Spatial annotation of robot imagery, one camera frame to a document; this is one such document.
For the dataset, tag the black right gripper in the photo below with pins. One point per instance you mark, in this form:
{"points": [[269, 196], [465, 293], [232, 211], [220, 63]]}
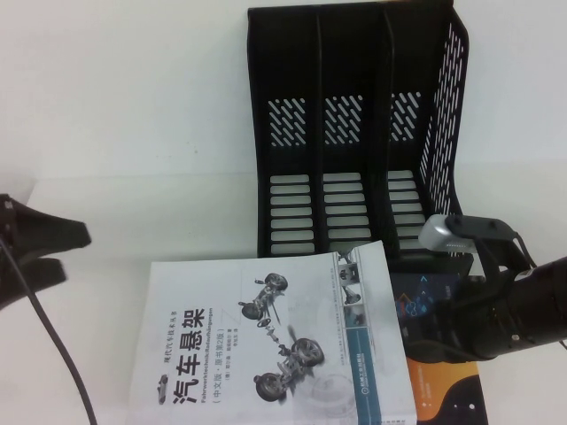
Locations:
{"points": [[496, 319]]}

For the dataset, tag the dark robotics book orange print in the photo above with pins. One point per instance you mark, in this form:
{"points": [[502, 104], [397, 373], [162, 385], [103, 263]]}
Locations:
{"points": [[443, 389]]}

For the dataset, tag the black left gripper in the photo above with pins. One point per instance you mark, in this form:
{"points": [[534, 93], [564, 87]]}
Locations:
{"points": [[6, 230]]}

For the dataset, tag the black plastic book stand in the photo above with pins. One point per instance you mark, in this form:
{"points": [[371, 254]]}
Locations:
{"points": [[376, 133]]}

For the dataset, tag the white car suspension book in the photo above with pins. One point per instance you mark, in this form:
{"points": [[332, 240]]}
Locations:
{"points": [[199, 283]]}

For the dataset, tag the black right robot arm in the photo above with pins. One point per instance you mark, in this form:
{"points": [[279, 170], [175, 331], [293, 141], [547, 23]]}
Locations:
{"points": [[549, 292]]}

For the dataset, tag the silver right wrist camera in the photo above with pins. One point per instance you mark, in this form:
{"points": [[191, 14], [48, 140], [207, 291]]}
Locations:
{"points": [[438, 234]]}

